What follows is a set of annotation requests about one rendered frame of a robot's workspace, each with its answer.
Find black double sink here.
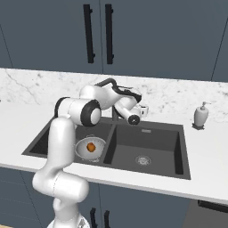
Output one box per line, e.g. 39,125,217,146
20,115,191,181

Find orange peach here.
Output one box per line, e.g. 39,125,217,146
85,142,97,153

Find dark blue drawer stack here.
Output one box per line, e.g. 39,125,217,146
0,166,41,228

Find white metal colander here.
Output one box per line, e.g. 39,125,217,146
74,134,107,164

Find black base cupboard handle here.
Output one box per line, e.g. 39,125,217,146
89,207,98,228
103,209,111,228

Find black gooseneck faucet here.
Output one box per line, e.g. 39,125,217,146
94,77,121,122

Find grey dishwasher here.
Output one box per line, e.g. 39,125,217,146
181,199,228,228

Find dark blue base cupboard door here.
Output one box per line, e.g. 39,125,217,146
98,183,191,228
19,169,101,228

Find silver sink drain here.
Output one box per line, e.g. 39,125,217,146
134,154,152,167

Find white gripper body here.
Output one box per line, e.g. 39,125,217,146
139,103,150,118

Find black dishwasher handle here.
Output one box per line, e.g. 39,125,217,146
197,199,228,214

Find white soap dispenser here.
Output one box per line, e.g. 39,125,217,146
191,101,213,131

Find dark blue wall cupboard door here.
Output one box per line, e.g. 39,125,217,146
99,0,228,82
0,25,13,69
0,0,104,75
210,28,228,83

